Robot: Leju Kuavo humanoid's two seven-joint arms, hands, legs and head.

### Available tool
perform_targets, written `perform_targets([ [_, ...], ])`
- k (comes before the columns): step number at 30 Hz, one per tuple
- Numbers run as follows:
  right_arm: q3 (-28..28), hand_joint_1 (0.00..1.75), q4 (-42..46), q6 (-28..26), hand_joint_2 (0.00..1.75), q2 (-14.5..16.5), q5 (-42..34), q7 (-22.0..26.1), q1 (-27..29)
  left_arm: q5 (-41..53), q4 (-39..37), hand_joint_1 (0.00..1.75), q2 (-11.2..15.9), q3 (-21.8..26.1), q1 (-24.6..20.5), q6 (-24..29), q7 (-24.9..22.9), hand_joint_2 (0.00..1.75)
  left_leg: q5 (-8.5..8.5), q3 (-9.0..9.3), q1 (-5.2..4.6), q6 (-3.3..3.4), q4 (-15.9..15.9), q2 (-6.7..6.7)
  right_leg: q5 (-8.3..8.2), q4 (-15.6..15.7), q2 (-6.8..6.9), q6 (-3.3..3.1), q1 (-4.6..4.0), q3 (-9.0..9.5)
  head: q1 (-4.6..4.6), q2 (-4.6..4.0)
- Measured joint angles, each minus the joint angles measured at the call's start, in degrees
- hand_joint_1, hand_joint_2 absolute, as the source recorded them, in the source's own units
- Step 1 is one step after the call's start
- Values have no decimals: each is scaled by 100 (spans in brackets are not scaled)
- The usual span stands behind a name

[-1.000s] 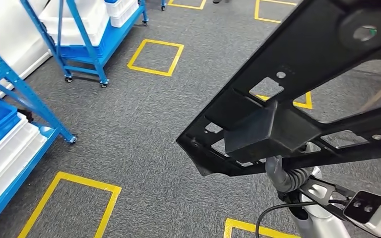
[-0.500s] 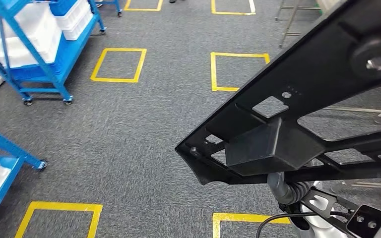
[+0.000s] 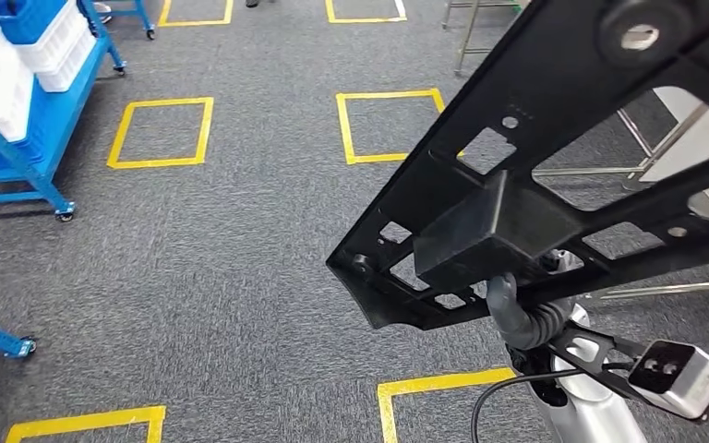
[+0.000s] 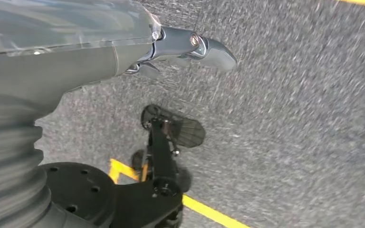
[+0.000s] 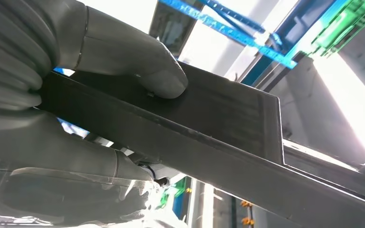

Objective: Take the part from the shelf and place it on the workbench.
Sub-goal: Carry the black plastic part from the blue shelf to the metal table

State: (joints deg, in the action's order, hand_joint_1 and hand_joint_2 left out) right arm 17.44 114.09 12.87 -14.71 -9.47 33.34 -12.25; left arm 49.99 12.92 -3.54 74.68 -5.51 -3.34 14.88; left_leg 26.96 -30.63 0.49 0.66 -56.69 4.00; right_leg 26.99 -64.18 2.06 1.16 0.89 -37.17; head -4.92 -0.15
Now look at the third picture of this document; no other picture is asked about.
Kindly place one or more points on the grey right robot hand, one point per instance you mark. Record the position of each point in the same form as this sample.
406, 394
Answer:
504, 306

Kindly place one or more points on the black plastic frame part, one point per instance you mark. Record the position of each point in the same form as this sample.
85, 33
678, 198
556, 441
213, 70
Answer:
544, 73

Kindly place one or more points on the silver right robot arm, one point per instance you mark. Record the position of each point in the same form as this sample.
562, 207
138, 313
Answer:
587, 409

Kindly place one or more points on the blue plastic bin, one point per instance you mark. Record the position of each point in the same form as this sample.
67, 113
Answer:
24, 21

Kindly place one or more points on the black camera bracket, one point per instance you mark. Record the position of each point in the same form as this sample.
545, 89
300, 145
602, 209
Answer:
614, 379

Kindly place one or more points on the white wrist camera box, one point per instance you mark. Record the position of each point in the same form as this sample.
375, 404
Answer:
691, 385

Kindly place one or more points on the steel frame stand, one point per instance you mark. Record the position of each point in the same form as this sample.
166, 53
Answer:
470, 33

